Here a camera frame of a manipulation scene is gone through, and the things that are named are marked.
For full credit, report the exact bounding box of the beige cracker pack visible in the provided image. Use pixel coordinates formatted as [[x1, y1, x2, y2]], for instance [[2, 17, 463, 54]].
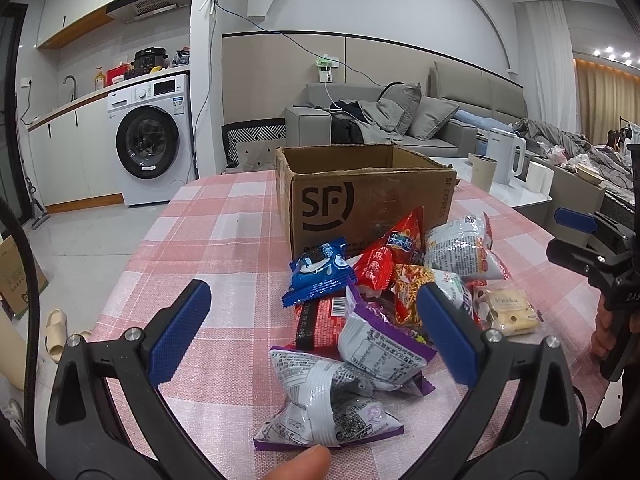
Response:
[[474, 288, 540, 337]]

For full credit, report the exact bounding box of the white red snack bag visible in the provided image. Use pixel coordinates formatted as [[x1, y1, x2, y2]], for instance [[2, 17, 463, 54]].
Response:
[[424, 212, 511, 282]]

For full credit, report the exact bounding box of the purple white snack bag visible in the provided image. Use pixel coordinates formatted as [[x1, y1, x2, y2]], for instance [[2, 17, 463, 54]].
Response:
[[337, 282, 436, 396]]

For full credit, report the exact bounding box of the silver purple snack bag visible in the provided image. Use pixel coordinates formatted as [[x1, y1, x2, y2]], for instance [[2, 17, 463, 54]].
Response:
[[254, 347, 404, 451]]

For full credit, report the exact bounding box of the red triangular chip bag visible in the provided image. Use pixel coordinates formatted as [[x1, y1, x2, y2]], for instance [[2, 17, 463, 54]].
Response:
[[354, 206, 424, 294]]

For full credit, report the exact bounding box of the red black noodle pack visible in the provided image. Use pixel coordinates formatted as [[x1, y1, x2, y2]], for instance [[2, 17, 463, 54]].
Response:
[[293, 295, 346, 356]]

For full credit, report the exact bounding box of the blue Oreo cookie pack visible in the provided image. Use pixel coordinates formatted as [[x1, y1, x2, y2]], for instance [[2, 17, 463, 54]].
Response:
[[282, 237, 356, 308]]

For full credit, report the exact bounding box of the white red balloon glue pack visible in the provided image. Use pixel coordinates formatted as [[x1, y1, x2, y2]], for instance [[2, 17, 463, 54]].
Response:
[[433, 269, 473, 312]]

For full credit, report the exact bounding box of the large white noodle snack bag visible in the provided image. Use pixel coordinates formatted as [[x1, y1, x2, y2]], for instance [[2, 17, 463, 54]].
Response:
[[394, 263, 435, 328]]

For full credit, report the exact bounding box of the person's right hand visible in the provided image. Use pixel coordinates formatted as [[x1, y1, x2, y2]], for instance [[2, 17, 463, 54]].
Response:
[[591, 296, 616, 360]]

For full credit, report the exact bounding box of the person's left hand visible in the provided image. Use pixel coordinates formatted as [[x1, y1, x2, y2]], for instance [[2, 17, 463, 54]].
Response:
[[264, 445, 331, 480]]

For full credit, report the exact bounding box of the white marble coffee table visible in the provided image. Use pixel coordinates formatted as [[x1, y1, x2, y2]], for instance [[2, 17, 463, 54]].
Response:
[[434, 157, 551, 226]]

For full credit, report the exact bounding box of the toilet paper roll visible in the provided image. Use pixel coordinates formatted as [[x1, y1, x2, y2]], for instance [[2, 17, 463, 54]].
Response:
[[525, 162, 554, 196]]

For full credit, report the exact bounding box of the white electric kettle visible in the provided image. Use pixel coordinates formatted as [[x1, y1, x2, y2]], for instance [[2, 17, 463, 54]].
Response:
[[486, 128, 526, 184]]

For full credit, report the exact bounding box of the beige slipper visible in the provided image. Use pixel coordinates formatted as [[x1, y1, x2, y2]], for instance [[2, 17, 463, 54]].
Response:
[[44, 309, 67, 363]]

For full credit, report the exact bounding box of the beige tumbler cup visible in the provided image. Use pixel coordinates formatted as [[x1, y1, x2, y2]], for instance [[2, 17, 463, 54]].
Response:
[[471, 155, 498, 193]]

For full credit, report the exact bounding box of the yellow curtain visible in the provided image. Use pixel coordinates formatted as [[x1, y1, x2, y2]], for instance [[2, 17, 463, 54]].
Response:
[[574, 58, 640, 144]]

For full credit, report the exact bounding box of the light blue pillow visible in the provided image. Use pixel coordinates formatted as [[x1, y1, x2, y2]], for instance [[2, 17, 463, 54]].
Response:
[[452, 108, 513, 132]]

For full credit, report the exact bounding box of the small cardboard box on floor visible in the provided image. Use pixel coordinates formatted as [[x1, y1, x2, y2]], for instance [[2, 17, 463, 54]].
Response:
[[0, 236, 28, 318]]

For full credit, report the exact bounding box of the grey sofa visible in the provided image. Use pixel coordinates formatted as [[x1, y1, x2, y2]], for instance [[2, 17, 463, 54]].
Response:
[[284, 61, 527, 158]]

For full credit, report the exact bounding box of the white curtain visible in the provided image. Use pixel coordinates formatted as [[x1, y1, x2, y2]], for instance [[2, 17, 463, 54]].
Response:
[[524, 0, 578, 132]]

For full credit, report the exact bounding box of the grey pillow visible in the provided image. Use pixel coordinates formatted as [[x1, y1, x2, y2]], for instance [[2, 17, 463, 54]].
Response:
[[378, 81, 422, 136], [408, 96, 459, 141]]

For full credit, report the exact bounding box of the pink plaid tablecloth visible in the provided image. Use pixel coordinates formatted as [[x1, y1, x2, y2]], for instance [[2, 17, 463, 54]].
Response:
[[92, 171, 606, 479]]

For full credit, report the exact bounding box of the grey jacket on sofa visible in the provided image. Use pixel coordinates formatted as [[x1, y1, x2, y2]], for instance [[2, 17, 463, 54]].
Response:
[[355, 99, 402, 144]]

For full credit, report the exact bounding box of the SF cardboard box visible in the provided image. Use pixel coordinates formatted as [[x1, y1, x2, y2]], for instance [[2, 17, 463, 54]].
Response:
[[274, 144, 457, 259]]

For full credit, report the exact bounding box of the black bag on sofa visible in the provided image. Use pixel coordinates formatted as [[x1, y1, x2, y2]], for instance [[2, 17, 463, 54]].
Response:
[[330, 101, 364, 144]]

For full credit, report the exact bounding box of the white lower kitchen cabinet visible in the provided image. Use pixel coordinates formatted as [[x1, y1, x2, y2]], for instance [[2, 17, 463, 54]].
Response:
[[28, 98, 122, 207]]

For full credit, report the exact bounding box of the white washing machine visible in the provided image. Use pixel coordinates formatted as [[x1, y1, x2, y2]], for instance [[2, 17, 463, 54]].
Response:
[[106, 73, 198, 207]]

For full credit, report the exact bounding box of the black patterned chair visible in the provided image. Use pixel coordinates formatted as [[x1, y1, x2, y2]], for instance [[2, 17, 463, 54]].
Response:
[[221, 117, 286, 167]]

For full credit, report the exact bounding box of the kitchen faucet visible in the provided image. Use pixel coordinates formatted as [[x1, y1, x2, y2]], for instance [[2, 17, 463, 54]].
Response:
[[63, 75, 77, 102]]

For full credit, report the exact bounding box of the yellow bottle on counter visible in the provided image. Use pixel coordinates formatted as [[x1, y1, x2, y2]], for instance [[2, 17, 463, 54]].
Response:
[[94, 67, 106, 90]]

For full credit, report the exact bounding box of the red box on counter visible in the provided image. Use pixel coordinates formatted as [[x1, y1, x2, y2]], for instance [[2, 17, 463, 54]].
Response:
[[105, 63, 131, 86]]

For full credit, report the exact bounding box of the black cable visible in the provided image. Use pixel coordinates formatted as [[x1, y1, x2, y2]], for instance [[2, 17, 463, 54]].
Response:
[[0, 198, 42, 461]]

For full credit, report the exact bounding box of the white power strip on wall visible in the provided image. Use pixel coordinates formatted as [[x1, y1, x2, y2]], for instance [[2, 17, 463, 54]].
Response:
[[316, 54, 340, 84]]

